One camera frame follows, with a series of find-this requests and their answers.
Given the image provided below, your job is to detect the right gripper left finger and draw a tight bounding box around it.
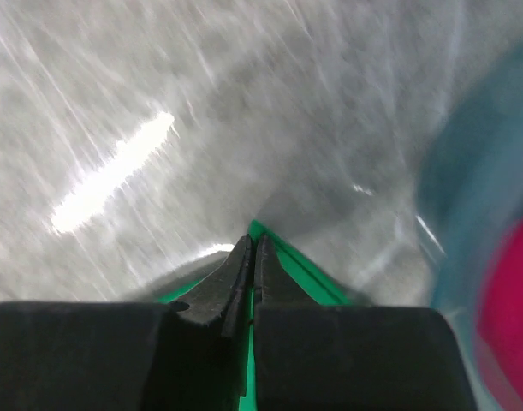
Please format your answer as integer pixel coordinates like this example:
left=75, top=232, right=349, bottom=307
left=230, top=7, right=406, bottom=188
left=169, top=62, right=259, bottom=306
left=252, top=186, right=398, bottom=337
left=0, top=236, right=253, bottom=410

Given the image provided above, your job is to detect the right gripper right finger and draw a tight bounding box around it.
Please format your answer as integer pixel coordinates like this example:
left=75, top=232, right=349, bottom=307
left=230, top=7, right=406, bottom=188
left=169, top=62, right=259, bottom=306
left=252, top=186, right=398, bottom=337
left=253, top=235, right=477, bottom=410

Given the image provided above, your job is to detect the green t shirt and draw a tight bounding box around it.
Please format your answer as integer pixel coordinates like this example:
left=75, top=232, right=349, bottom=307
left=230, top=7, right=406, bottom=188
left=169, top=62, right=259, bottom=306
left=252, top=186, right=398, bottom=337
left=153, top=220, right=351, bottom=411

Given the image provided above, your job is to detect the pink t shirt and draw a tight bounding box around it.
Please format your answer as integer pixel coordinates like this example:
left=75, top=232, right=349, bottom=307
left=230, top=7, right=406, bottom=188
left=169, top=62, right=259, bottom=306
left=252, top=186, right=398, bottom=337
left=476, top=222, right=523, bottom=410

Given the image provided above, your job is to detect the clear blue plastic bin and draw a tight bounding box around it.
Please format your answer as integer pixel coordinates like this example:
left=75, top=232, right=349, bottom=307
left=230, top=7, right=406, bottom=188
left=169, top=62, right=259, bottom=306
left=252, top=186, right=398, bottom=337
left=416, top=41, right=523, bottom=410

